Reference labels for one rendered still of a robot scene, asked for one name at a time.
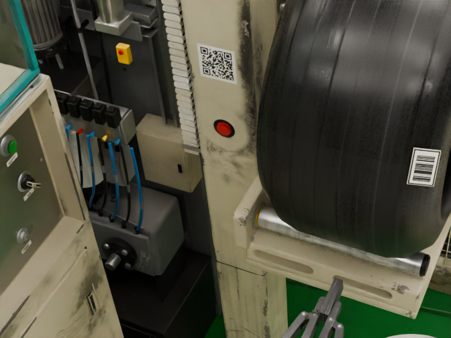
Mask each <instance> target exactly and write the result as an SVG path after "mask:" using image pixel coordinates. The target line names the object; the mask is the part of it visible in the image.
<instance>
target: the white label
mask: <svg viewBox="0 0 451 338"><path fill-rule="evenodd" d="M440 154H441V150H431V149H423V148H413V153H412V158H411V164H410V168H409V175H408V179H407V184H414V185H421V186H434V182H435V179H436V173H437V169H438V164H439V160H440Z"/></svg>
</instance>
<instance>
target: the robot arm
mask: <svg viewBox="0 0 451 338"><path fill-rule="evenodd" d="M343 289H344V285H343V280H340V279H337V278H334V280H333V282H332V285H331V287H330V289H329V292H328V294H327V296H326V297H324V296H321V297H320V298H319V300H318V302H317V305H316V307H315V309H313V310H312V313H307V312H305V311H302V312H301V313H300V314H299V316H298V317H297V318H296V319H295V320H294V322H293V323H292V325H291V326H290V327H289V328H288V329H287V331H286V332H285V334H284V335H283V336H282V337H281V338H296V337H297V336H298V334H300V332H301V331H302V330H303V328H304V327H305V326H306V324H307V326H306V328H305V331H304V333H303V336H302V338H313V336H314V335H315V332H316V330H317V327H318V325H319V322H320V321H322V322H325V325H324V326H323V329H322V331H321V334H320V336H319V338H330V337H331V335H332V333H333V331H334V332H335V337H334V338H344V326H343V324H341V323H339V322H337V319H338V316H339V314H340V311H341V310H342V304H341V302H339V299H340V296H341V294H342V291H343ZM387 338H436V337H431V336H428V335H416V334H407V335H396V336H392V337H387Z"/></svg>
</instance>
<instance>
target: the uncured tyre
mask: <svg viewBox="0 0 451 338"><path fill-rule="evenodd" d="M413 148H423V149H431V150H441V154H440V160H439V164H438V169H437V173H436V179H435V182H434V186H421V185H414V184H407V179H408V175H409V168H410V164H411V158H412V153H413ZM256 153H257V164H258V173H259V177H260V182H261V185H262V188H263V190H264V192H265V194H266V195H267V197H268V199H269V201H270V203H271V205H272V207H273V208H274V210H275V212H276V214H277V215H278V217H279V218H280V219H281V220H282V221H283V222H285V223H286V224H288V225H290V226H291V227H292V228H294V229H296V230H298V231H300V232H303V233H306V234H309V235H313V236H316V237H320V238H322V239H326V240H329V241H333V242H336V243H340V244H342V245H346V246H349V247H353V248H356V249H359V250H362V251H366V252H368V253H372V254H375V255H378V256H382V257H384V258H408V257H409V256H412V255H413V254H416V253H417V252H419V251H422V250H424V249H426V248H428V247H430V246H432V245H433V244H434V243H435V242H436V240H437V239H438V237H439V235H440V234H441V232H442V230H443V228H444V225H445V223H446V221H447V219H448V217H449V214H450V212H451V0H286V2H285V5H284V7H283V10H282V13H281V16H280V19H279V22H278V25H277V28H276V31H275V34H274V38H273V41H272V45H271V48H270V53H269V56H268V61H267V64H266V70H265V73H264V80H263V84H262V91H261V96H260V105H259V111H258V125H257V137H256Z"/></svg>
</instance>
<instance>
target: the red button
mask: <svg viewBox="0 0 451 338"><path fill-rule="evenodd" d="M217 130H218V132H219V133H220V134H222V135H229V134H230V133H231V131H232V129H231V127H230V126H229V125H228V124H227V123H224V122H220V123H218V124H217Z"/></svg>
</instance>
